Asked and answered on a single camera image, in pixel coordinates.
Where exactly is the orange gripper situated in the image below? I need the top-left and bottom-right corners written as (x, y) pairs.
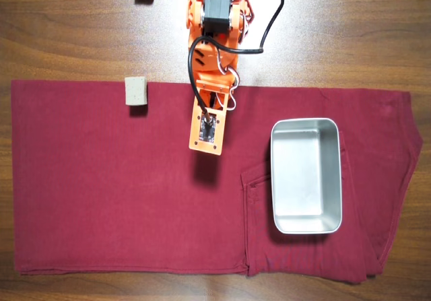
top-left (194, 73), bottom-right (238, 112)

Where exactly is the beige sponge cube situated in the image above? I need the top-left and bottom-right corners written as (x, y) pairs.
top-left (124, 76), bottom-right (149, 106)

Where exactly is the rectangular metal tray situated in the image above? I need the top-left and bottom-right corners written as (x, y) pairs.
top-left (269, 117), bottom-right (343, 235)

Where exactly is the dark red cloth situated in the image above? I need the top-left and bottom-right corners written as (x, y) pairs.
top-left (9, 79), bottom-right (424, 284)

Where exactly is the white servo wire bundle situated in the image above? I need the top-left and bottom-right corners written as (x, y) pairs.
top-left (215, 44), bottom-right (242, 112)

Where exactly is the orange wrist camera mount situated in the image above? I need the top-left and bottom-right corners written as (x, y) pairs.
top-left (188, 106), bottom-right (228, 156)

